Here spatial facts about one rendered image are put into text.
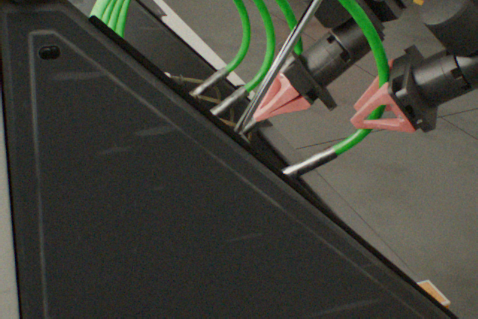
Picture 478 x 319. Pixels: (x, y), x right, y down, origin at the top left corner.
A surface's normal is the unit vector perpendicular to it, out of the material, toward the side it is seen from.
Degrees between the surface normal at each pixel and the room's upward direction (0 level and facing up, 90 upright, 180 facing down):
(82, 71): 90
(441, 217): 0
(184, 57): 90
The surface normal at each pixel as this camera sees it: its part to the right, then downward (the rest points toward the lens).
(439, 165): 0.09, -0.87
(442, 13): -0.67, -0.52
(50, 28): 0.40, 0.48
